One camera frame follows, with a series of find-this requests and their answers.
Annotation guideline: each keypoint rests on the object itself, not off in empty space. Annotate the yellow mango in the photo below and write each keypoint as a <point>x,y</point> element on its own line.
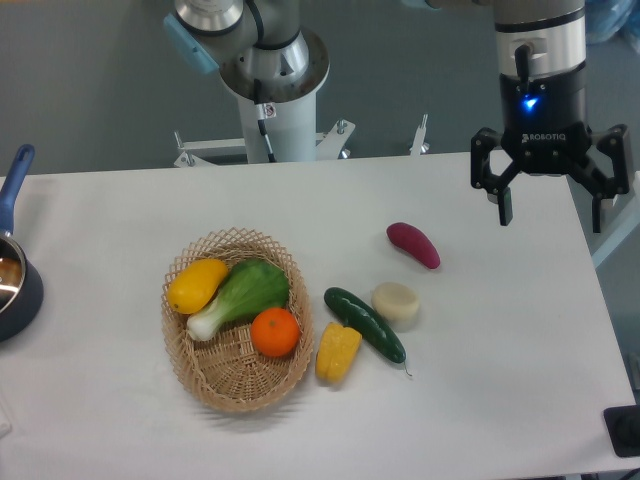
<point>194,287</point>

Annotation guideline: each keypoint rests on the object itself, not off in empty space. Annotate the black device at edge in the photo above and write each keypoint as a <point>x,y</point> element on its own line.
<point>622,424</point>

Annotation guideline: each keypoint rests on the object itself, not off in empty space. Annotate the dark green cucumber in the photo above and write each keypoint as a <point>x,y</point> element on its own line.
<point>353,312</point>

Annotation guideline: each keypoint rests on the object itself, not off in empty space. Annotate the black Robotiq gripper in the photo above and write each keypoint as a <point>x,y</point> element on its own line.
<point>546,133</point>

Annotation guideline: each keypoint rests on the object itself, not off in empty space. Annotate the green bok choy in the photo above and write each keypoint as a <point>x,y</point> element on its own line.
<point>252,286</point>

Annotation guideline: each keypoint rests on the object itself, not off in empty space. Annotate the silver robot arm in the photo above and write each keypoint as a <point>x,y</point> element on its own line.
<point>535,40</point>

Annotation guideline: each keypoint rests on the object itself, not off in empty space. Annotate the cream round cake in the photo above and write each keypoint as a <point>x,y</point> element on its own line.
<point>397,304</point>

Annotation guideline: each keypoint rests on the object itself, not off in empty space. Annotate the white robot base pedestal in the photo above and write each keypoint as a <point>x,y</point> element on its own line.
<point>276,93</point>

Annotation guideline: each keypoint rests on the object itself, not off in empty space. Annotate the yellow bell pepper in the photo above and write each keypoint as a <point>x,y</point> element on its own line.
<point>337,350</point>

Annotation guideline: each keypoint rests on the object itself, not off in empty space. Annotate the orange fruit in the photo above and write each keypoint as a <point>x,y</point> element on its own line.
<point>275,332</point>

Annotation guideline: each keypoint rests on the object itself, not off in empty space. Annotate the woven wicker basket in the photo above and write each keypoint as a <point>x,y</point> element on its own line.
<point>227,373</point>

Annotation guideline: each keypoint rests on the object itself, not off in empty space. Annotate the blue saucepan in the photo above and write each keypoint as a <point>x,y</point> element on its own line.
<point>22,289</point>

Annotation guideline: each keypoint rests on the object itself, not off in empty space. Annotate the purple sweet potato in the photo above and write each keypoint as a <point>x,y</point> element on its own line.
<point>415,243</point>

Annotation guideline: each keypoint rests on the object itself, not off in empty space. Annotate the metal table frame brackets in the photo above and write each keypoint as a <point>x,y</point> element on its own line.
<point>329,145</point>

